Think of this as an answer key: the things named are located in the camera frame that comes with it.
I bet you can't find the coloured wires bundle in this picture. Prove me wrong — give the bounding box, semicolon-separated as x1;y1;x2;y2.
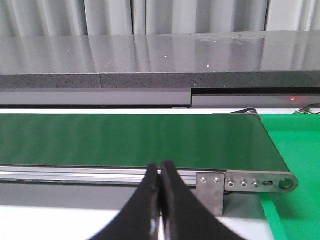
292;103;320;116

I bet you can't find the metal conveyor support plate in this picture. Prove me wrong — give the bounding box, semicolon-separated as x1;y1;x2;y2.
196;172;225;217

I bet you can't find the white pleated curtain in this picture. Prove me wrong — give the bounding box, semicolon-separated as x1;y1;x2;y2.
0;0;320;37

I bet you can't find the bright green mat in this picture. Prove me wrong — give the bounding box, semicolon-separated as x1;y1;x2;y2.
260;114;320;240

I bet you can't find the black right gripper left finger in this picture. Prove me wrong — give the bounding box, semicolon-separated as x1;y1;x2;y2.
92;163;160;240

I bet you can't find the aluminium conveyor side rail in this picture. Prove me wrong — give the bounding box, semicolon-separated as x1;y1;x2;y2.
0;164;227;186

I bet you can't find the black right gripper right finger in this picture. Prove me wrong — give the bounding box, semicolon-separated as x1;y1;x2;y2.
160;161;237;240

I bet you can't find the grey cabinet front panel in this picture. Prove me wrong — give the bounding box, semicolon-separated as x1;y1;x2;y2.
0;88;192;106

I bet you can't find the metal conveyor end bracket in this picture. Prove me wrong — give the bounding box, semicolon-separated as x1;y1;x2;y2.
224;170;299;193

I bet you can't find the grey cabinet drawer right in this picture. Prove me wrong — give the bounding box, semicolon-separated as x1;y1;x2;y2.
191;87;320;109

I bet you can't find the green conveyor belt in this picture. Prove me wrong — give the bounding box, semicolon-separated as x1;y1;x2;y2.
0;114;288;172

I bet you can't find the grey stone countertop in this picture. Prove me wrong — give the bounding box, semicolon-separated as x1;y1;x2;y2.
0;31;320;89

